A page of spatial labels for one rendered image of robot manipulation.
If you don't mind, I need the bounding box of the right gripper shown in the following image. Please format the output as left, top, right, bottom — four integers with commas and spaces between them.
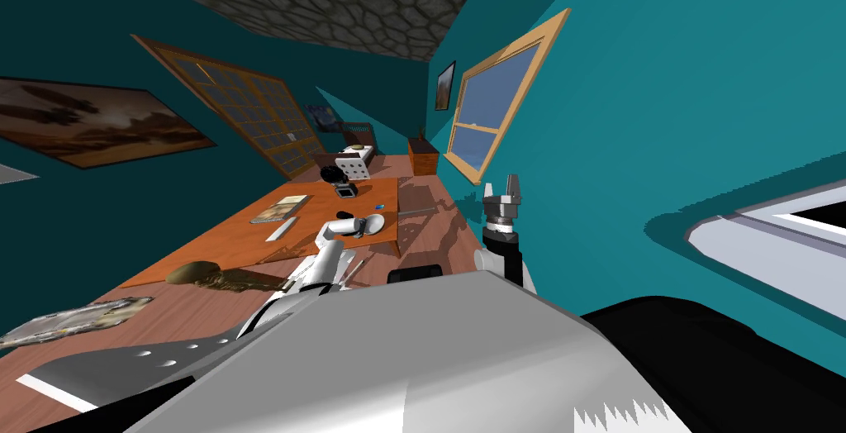
482, 174, 524, 225

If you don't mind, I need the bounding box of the orange wooden table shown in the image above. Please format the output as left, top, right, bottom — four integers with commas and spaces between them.
121, 176, 402, 289

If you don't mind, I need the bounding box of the white dotted box furniture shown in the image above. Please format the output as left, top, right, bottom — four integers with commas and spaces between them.
333, 144, 377, 183

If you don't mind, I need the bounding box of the white flat remote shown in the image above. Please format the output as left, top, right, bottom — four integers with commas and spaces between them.
264, 216, 301, 243

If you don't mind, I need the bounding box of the tan book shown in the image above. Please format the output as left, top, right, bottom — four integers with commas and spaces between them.
249, 194, 312, 226

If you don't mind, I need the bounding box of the brown wooden cabinet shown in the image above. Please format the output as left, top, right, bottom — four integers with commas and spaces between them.
406, 127, 441, 177

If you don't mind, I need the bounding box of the wooden framed window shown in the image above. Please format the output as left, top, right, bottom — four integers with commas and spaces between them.
443, 7, 573, 187

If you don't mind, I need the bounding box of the small blue picture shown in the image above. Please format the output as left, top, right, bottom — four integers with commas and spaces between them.
304, 102, 345, 135

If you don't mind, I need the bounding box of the small dark framed picture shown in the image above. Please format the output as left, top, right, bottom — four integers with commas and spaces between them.
434, 59, 458, 112

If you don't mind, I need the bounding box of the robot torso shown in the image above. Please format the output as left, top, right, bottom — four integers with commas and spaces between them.
16, 264, 695, 433

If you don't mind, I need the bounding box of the wooden lattice door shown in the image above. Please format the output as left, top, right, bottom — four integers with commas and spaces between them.
131, 34, 327, 180

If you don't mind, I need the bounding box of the brown oval lump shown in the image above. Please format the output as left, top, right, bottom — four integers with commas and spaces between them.
164, 260, 223, 288

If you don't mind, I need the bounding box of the large brown landscape picture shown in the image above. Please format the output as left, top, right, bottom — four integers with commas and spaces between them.
0, 76, 219, 170

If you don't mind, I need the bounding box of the grey crumpled cloth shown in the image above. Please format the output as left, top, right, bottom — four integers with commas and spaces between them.
0, 296, 155, 351

